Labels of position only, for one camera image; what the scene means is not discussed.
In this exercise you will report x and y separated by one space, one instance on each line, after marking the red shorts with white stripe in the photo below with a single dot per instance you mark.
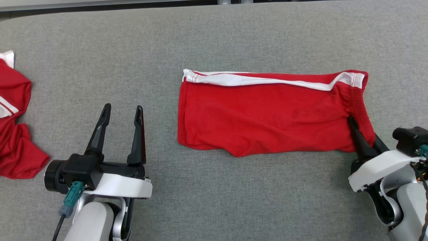
267 113

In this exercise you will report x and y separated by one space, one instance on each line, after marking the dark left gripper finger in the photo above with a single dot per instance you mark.
138 140
98 137

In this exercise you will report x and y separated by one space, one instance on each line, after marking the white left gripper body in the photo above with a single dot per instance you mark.
120 185

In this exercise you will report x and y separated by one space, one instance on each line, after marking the grey cylindrical post foot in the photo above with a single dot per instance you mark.
224 1
246 1

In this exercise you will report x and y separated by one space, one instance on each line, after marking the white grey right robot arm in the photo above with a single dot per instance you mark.
408 204

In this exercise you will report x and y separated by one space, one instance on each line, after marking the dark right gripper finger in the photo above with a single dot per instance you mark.
362 144
380 147

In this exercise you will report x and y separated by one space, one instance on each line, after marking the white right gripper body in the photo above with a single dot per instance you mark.
378 169

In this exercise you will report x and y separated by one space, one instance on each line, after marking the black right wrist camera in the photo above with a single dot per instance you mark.
411 139

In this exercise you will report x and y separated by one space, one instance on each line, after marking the red and white jersey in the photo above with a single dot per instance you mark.
13 134

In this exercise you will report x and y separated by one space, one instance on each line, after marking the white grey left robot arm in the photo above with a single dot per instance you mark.
93 221

